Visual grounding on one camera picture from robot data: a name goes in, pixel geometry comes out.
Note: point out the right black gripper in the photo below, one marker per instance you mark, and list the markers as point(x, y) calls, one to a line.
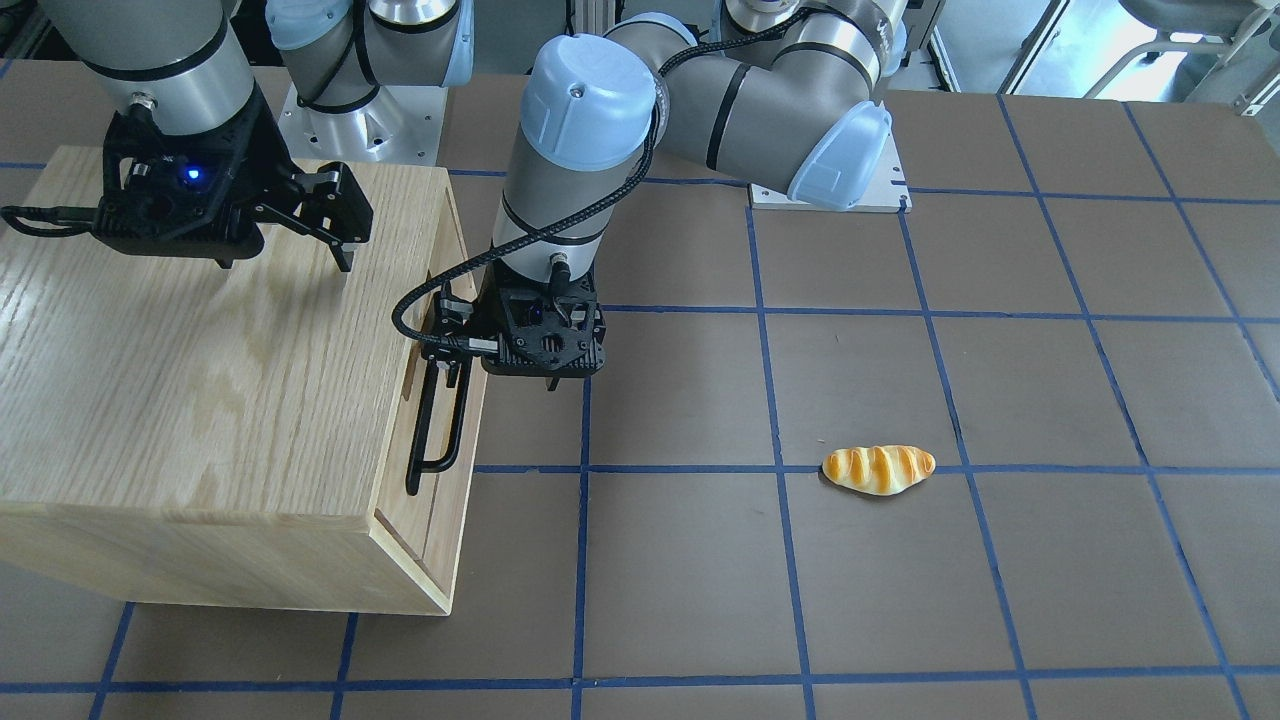
point(262, 152)

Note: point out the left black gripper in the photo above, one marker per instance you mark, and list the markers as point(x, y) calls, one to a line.
point(456, 316)

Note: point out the wooden drawer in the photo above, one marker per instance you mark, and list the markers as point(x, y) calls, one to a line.
point(410, 550)

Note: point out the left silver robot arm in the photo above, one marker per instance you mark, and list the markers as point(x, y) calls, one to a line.
point(785, 97)

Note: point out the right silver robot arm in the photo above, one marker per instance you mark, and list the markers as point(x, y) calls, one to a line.
point(182, 61)

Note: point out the light wooden drawer cabinet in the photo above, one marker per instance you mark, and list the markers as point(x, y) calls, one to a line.
point(178, 433)

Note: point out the toy bread roll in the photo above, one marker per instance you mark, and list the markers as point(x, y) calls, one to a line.
point(881, 471)

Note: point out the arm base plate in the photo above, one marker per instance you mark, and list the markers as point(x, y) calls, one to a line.
point(886, 191)
point(403, 125)

